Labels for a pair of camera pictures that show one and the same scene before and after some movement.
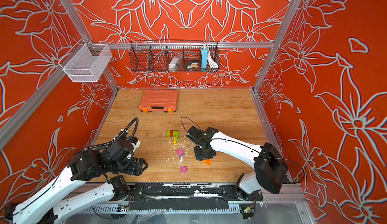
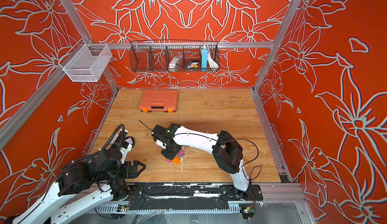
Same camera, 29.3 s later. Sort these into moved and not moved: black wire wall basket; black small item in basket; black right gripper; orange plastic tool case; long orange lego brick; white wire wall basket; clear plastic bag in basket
Moved: long orange lego brick; black right gripper
Not moved: clear plastic bag in basket; black small item in basket; black wire wall basket; orange plastic tool case; white wire wall basket
